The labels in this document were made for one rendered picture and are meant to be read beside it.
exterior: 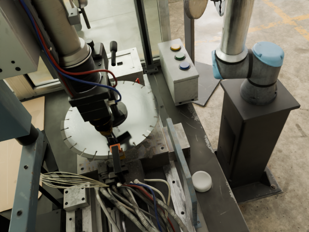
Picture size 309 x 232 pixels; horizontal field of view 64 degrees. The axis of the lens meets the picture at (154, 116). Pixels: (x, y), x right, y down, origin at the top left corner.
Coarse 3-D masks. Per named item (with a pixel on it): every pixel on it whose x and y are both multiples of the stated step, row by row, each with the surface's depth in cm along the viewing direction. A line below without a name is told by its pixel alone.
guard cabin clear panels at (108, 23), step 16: (64, 0) 99; (96, 0) 101; (112, 0) 103; (128, 0) 104; (144, 0) 105; (80, 16) 104; (96, 16) 106; (112, 16) 107; (128, 16) 109; (80, 32) 110; (96, 32) 111; (112, 32) 113; (128, 32) 115; (160, 32) 118; (128, 48) 121; (32, 80) 122; (48, 80) 124
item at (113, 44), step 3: (111, 42) 64; (114, 42) 64; (111, 45) 63; (114, 45) 63; (111, 48) 63; (114, 48) 63; (111, 51) 63; (114, 51) 63; (111, 54) 63; (114, 54) 62; (111, 57) 62; (114, 57) 62; (111, 60) 61; (114, 60) 61; (111, 63) 61; (114, 63) 61
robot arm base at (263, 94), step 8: (248, 80) 103; (240, 88) 109; (248, 88) 104; (256, 88) 101; (264, 88) 100; (272, 88) 101; (248, 96) 105; (256, 96) 104; (264, 96) 102; (272, 96) 103; (256, 104) 105; (264, 104) 105
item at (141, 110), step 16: (128, 96) 89; (144, 96) 88; (128, 112) 84; (144, 112) 83; (64, 128) 83; (80, 128) 82; (128, 128) 80; (144, 128) 79; (80, 144) 78; (96, 144) 77; (112, 144) 77; (128, 144) 76
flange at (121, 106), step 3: (120, 102) 87; (117, 105) 86; (120, 105) 85; (123, 105) 85; (120, 108) 85; (123, 108) 84; (126, 108) 84; (123, 111) 84; (126, 111) 84; (126, 114) 84; (117, 123) 81
